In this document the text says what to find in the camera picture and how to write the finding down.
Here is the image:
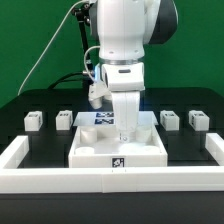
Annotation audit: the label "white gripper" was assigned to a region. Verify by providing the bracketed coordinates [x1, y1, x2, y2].
[101, 63, 145, 142]

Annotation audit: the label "white square tabletop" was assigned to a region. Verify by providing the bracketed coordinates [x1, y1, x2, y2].
[68, 125, 168, 168]

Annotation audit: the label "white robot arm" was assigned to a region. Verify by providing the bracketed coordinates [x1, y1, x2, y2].
[89, 0, 178, 142]

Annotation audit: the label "white marker sheet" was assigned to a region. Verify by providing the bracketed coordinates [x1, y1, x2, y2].
[73, 111, 158, 126]

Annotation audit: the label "white U-shaped fence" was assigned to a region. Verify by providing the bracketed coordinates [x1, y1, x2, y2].
[0, 136, 224, 194]

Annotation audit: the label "black cables at base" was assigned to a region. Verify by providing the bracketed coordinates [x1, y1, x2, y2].
[48, 69, 96, 90]

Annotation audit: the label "white cable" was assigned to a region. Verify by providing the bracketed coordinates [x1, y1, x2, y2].
[17, 0, 88, 97]

